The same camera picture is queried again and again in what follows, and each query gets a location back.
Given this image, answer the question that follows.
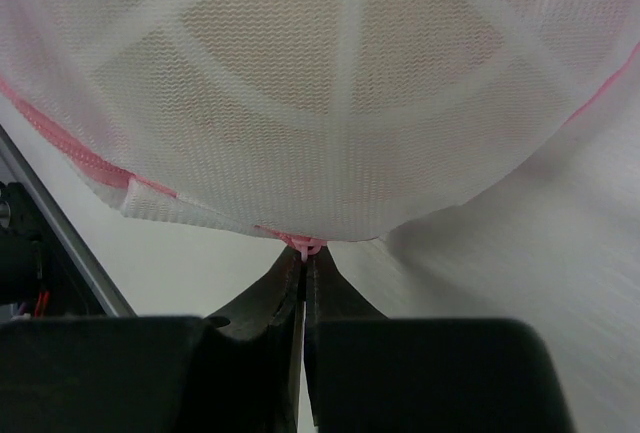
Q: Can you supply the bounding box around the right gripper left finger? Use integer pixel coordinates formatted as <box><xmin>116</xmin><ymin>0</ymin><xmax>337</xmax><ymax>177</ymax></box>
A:
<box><xmin>1</xmin><ymin>248</ymin><xmax>302</xmax><ymax>432</ymax></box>

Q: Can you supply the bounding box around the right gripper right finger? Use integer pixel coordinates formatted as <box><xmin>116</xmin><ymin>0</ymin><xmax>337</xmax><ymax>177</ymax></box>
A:
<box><xmin>304</xmin><ymin>249</ymin><xmax>574</xmax><ymax>432</ymax></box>

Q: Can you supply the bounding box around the white mesh laundry bag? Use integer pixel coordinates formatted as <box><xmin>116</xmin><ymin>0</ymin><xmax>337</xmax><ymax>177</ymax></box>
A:
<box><xmin>1</xmin><ymin>0</ymin><xmax>639</xmax><ymax>251</ymax></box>

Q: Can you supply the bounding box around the aluminium mounting rail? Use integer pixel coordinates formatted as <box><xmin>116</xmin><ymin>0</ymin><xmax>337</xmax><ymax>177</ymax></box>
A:
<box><xmin>1</xmin><ymin>128</ymin><xmax>136</xmax><ymax>317</ymax></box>

